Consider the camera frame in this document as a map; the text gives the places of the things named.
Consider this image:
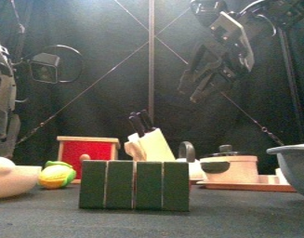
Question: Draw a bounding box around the grey toy pan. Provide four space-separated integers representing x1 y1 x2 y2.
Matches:
266 142 304 200

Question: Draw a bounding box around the white rounded toy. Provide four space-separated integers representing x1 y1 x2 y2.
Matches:
0 155 44 200

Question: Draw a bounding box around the yellow green toy corn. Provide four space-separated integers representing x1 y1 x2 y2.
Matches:
38 160 79 191

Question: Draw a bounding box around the red wooden toy box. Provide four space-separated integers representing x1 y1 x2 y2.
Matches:
56 135 122 184

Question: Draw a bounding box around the cream toy knife block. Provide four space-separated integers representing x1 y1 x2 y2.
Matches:
123 127 176 163

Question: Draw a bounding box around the dark green wooden block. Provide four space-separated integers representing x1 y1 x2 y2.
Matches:
160 161 191 213
79 160 108 210
134 161 164 211
104 160 135 210

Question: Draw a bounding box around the wooden toy tray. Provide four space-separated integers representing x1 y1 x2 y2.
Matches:
195 167 297 193

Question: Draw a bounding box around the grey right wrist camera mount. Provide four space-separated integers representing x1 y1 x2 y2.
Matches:
207 11 257 74

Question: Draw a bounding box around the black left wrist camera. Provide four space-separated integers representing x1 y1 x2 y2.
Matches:
28 52 62 85

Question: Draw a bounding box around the grey vertical frame pole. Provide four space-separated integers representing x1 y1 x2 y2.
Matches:
148 0 155 125

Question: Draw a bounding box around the thin diagonal brace wire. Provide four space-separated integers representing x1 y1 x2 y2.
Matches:
16 0 192 147
114 0 286 147

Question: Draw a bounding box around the black toy knife handle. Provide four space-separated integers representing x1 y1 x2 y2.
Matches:
128 112 147 139
139 109 156 132

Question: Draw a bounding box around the black looped camera cable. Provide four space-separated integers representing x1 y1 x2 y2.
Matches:
46 44 84 84

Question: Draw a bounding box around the white toy kettle black handle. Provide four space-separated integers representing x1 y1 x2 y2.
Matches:
175 140 206 181

